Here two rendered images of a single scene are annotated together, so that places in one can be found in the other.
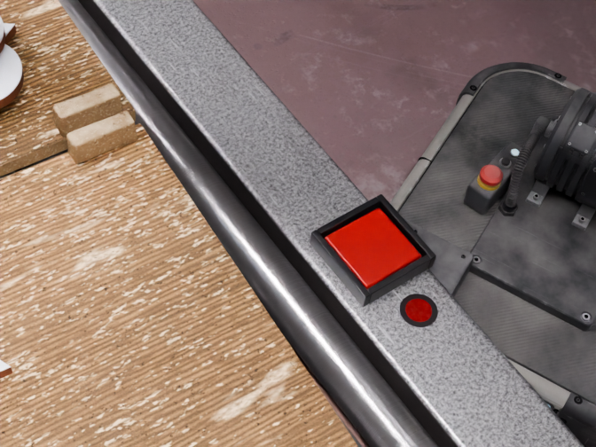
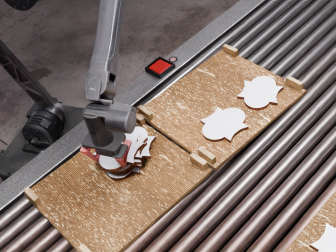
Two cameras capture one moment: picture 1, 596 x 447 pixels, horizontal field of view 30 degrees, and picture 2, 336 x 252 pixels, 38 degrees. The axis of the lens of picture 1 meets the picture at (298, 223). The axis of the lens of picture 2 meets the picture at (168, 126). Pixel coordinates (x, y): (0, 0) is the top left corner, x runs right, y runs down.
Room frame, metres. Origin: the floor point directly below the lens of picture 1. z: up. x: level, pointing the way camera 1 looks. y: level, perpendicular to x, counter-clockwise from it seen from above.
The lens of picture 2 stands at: (0.43, 1.29, 2.01)
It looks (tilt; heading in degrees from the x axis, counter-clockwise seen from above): 46 degrees down; 275
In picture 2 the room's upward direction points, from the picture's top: 11 degrees counter-clockwise
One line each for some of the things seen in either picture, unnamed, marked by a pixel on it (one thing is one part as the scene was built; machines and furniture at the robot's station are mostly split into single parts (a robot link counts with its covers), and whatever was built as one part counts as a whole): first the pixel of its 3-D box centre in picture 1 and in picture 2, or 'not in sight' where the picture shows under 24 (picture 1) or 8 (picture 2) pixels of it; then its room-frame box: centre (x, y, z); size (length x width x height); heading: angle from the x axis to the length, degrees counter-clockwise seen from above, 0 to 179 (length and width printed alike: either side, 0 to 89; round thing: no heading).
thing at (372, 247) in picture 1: (372, 250); (160, 67); (0.53, -0.07, 0.92); 0.06 x 0.06 x 0.01; 43
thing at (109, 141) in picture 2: not in sight; (101, 133); (0.67, 0.41, 1.12); 0.10 x 0.07 x 0.07; 156
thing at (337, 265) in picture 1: (372, 248); (160, 67); (0.53, -0.07, 0.92); 0.08 x 0.08 x 0.02; 43
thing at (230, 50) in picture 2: not in sight; (230, 50); (0.28, -0.07, 0.95); 0.06 x 0.02 x 0.03; 129
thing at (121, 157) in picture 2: not in sight; (116, 154); (0.65, 0.42, 1.05); 0.07 x 0.07 x 0.09; 66
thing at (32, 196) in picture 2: not in sight; (32, 196); (0.91, 0.45, 0.95); 0.06 x 0.02 x 0.03; 130
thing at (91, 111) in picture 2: not in sight; (98, 117); (0.67, 0.41, 1.18); 0.07 x 0.06 x 0.07; 157
